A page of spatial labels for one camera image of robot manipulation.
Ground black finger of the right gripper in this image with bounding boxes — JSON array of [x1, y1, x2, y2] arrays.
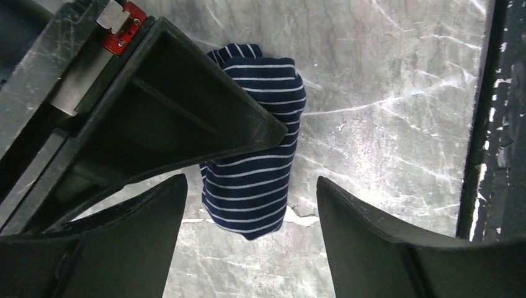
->
[[1, 19, 286, 235]]

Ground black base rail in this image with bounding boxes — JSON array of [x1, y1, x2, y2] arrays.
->
[[456, 1, 525, 242]]

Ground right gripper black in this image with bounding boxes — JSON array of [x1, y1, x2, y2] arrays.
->
[[0, 0, 157, 207]]

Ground navy striped underwear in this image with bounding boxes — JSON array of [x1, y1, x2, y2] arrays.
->
[[199, 43, 306, 240]]

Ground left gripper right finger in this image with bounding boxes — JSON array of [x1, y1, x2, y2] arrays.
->
[[316, 177, 525, 297]]

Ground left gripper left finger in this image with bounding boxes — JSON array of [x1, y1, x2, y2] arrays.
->
[[1, 174, 188, 297]]

